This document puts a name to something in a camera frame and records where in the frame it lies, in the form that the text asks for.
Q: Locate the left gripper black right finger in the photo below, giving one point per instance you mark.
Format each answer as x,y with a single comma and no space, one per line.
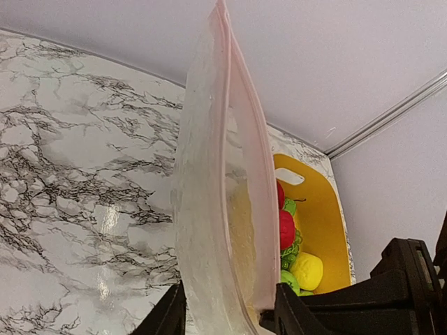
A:
290,315

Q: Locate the green bitter gourd toy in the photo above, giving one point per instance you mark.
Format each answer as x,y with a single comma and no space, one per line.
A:
290,206

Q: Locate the red bell pepper toy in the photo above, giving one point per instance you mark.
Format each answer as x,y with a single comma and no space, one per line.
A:
280,195

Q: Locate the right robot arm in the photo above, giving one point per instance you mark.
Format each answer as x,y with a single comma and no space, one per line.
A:
405,294

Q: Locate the red apple toy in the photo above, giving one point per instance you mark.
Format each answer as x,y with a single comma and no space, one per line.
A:
286,229

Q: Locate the yellow lemon toy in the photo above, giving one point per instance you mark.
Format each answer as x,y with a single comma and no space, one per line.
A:
308,271

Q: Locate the yellow plastic basket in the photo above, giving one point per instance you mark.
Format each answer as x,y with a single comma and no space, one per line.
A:
318,218

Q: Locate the clear zip top bag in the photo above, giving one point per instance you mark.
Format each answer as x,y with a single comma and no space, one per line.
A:
224,190

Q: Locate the green grapes toy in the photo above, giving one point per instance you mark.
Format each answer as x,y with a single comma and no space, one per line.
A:
290,254

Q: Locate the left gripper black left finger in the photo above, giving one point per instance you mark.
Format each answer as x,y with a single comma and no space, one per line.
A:
168,317

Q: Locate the green apple toy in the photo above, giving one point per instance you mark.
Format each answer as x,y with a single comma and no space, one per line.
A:
289,279

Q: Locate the right aluminium frame post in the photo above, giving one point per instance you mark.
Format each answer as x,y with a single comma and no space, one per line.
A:
430,88

